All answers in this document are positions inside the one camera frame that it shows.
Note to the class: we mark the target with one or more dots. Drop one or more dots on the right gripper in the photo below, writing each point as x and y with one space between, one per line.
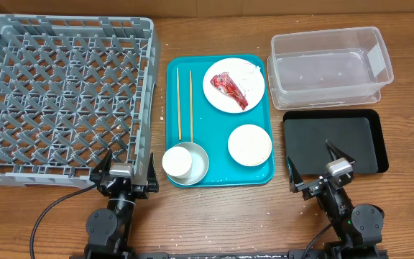
320 183

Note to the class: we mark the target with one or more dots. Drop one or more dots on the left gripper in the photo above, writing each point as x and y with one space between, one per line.
143 191

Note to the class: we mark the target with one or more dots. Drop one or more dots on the small white cup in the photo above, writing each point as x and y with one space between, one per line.
177 162

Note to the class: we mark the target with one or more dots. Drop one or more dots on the white rice bowl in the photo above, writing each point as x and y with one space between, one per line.
249 145

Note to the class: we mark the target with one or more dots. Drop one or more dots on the grey metal bowl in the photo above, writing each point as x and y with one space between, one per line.
199 166

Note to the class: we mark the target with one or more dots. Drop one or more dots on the white napkin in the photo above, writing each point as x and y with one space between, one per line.
249 80

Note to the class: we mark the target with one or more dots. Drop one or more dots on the large white plate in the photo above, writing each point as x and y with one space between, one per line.
222 102

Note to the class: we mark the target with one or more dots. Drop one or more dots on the wooden chopstick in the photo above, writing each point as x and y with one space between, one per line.
178 104
191 104

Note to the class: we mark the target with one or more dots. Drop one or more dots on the red snack wrapper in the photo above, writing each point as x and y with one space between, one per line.
224 83

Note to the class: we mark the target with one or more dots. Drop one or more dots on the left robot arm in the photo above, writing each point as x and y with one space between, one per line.
108 228

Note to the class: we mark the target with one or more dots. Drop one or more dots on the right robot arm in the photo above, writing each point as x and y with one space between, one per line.
353 231

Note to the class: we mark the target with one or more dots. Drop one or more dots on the black plastic tray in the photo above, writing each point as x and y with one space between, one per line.
356 132

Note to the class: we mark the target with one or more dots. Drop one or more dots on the clear plastic bin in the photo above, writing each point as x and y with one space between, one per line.
328 68

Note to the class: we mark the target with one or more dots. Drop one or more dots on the grey plastic dish rack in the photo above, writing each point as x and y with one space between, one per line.
73 89

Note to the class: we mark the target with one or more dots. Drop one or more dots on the teal plastic tray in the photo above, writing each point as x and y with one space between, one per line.
212 127

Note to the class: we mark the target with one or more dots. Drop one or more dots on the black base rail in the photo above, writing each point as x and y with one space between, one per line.
291 254

